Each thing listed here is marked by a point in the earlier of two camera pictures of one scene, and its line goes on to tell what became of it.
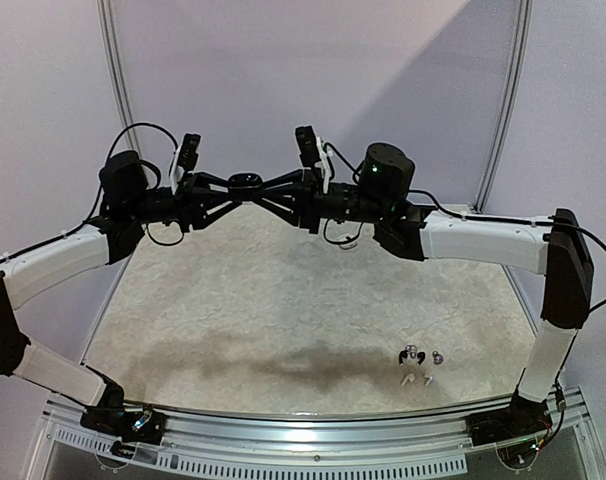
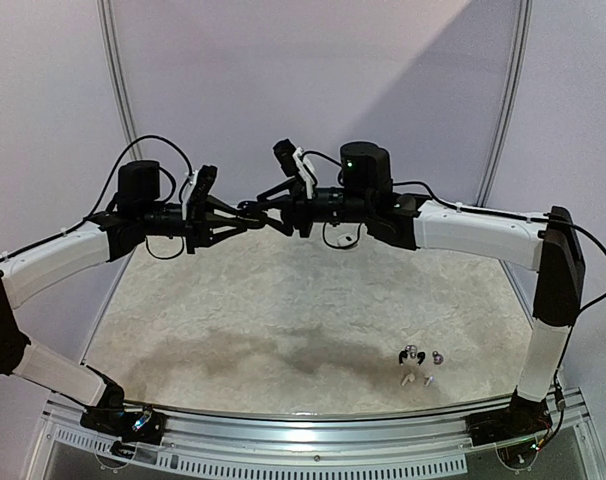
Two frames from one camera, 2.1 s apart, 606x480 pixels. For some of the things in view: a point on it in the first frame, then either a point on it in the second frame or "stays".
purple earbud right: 438,358 stays
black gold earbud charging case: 246,182 to 253,214
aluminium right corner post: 524,28 stays
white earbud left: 410,377 stays
